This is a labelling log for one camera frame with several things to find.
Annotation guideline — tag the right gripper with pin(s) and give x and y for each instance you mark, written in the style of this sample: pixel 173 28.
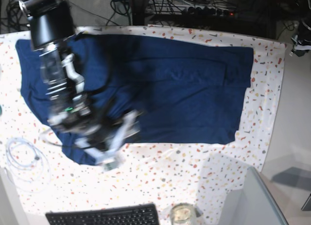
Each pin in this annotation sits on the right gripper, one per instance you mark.
pixel 83 126

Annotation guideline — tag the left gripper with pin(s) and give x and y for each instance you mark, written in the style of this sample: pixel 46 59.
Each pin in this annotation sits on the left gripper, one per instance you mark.
pixel 304 33

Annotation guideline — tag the blue t-shirt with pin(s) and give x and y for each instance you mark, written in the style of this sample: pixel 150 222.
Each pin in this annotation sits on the blue t-shirt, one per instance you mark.
pixel 188 93

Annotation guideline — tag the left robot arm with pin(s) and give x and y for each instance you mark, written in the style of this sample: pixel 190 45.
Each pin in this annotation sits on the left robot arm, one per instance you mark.
pixel 304 8

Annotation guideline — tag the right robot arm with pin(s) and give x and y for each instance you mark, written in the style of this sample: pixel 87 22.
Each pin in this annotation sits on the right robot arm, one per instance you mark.
pixel 51 25

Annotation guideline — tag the black keyboard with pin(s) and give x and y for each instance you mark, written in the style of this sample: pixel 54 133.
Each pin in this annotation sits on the black keyboard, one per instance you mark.
pixel 134 215

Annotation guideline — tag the terrazzo patterned tablecloth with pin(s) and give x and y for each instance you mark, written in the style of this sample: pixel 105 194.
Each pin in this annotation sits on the terrazzo patterned tablecloth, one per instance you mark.
pixel 33 164

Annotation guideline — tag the black power strip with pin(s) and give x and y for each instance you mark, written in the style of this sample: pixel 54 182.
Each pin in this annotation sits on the black power strip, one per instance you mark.
pixel 167 7

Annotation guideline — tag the glass jar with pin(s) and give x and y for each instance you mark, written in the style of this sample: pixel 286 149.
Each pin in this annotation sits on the glass jar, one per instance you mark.
pixel 183 214

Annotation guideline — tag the grey monitor edge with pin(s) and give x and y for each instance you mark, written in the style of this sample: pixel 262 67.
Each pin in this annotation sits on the grey monitor edge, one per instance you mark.
pixel 253 204

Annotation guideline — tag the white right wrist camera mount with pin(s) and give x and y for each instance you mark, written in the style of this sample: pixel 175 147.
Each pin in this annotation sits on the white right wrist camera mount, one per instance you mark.
pixel 103 145

